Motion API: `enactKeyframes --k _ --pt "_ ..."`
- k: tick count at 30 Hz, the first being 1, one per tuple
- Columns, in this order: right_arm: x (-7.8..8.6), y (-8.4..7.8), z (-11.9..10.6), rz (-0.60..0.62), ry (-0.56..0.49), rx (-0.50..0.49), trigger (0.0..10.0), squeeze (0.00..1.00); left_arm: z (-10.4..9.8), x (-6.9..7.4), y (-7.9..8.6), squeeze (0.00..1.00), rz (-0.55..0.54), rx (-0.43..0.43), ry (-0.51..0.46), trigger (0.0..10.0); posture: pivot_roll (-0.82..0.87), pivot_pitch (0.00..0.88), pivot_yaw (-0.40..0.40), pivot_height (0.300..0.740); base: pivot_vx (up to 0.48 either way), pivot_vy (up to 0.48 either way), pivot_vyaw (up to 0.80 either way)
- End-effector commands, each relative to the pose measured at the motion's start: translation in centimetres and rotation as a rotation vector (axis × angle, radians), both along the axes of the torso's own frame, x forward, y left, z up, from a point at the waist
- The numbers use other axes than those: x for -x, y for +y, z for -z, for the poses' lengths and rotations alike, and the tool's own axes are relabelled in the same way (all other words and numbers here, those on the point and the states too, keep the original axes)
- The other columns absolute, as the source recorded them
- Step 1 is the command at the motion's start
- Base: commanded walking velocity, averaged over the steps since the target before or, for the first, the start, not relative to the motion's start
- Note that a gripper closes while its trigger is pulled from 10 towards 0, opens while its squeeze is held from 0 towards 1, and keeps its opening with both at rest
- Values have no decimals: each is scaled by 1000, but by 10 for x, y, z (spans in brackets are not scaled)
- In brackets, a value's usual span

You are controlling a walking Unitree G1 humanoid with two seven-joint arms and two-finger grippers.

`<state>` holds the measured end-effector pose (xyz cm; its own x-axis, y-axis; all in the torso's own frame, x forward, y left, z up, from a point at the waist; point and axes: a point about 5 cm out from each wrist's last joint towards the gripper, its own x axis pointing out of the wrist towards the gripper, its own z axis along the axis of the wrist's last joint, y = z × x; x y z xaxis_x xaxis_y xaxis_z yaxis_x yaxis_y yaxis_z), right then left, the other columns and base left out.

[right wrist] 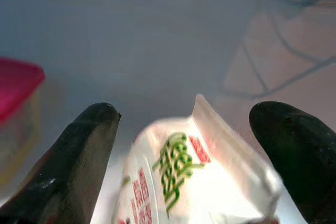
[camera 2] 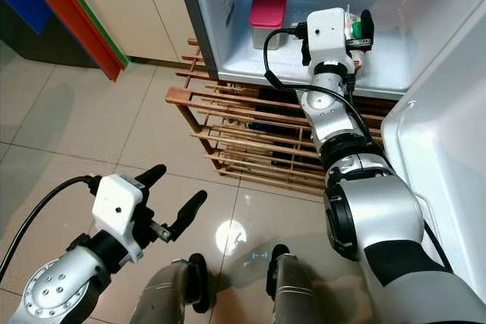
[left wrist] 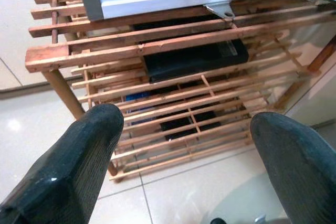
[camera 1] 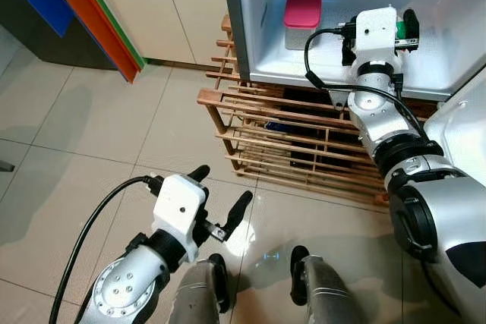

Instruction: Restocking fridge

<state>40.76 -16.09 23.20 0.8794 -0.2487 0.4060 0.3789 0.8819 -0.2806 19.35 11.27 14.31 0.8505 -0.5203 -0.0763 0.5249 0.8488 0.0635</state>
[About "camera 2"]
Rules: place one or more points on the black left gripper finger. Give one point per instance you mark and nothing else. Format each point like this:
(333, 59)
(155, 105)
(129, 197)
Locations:
(188, 214)
(150, 176)

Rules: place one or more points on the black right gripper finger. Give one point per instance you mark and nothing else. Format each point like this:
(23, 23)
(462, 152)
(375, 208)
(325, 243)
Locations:
(367, 28)

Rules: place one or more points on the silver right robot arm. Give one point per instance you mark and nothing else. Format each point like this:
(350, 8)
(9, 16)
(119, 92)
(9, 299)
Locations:
(380, 225)

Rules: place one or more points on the pink lid food container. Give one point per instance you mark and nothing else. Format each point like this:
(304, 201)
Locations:
(267, 7)

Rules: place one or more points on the grey left robot leg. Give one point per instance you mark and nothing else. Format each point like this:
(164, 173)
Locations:
(167, 294)

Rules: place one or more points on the grey robot leg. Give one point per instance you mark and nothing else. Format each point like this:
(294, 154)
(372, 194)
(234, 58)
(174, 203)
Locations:
(167, 294)
(296, 294)

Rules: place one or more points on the black flat box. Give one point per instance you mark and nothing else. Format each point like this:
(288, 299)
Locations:
(273, 138)

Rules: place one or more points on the wooden slatted rack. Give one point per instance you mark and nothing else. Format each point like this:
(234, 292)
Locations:
(213, 98)

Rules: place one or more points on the grey right robot leg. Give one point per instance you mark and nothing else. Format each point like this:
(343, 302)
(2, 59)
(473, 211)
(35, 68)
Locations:
(296, 294)

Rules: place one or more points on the green board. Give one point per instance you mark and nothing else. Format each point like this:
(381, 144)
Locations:
(93, 13)

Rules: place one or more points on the cream kitchen cabinet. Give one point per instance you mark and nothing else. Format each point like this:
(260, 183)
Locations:
(144, 5)

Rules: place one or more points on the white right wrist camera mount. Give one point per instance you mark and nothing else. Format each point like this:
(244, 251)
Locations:
(328, 32)

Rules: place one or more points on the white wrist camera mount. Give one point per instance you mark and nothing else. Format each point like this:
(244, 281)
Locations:
(328, 32)
(118, 206)

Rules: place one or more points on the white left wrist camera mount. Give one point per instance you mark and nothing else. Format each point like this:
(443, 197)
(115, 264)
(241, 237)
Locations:
(118, 206)

